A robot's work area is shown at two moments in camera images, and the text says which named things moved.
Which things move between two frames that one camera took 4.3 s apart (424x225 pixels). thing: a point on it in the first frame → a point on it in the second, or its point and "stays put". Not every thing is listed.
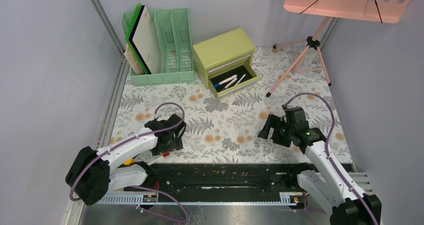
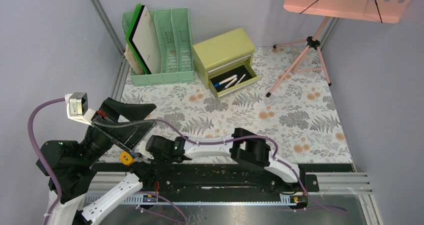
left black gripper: x=175 y=145 → x=131 y=134
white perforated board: x=144 y=40 stays put
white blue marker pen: x=234 y=80 stays put
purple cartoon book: x=129 y=55 stays put
